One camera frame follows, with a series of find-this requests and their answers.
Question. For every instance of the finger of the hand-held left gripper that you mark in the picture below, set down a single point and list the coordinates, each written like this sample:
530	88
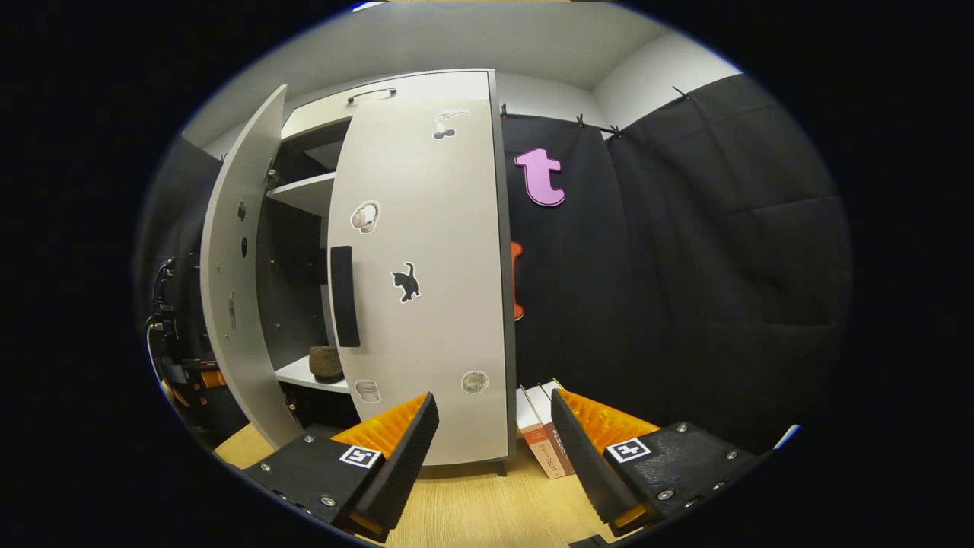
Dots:
213	378

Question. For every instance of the row of black cloth clips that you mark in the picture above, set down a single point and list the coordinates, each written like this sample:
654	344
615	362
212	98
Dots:
580	120

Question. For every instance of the long ceiling light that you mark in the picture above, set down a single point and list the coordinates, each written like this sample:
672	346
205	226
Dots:
369	5

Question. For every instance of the brown fuzzy shoe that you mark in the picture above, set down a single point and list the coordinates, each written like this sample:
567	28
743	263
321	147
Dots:
326	364

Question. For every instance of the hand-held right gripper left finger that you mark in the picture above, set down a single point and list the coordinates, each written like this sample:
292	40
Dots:
399	464

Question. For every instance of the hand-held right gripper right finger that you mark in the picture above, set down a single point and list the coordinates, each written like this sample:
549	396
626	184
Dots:
586	464

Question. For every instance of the white cabinet door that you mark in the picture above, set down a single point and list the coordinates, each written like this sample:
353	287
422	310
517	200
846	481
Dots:
232	304
441	228

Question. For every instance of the black backdrop cloth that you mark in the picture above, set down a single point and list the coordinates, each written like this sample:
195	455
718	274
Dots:
685	266

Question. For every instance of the white shoe cabinet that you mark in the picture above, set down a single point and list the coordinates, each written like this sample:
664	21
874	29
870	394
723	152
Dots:
293	289

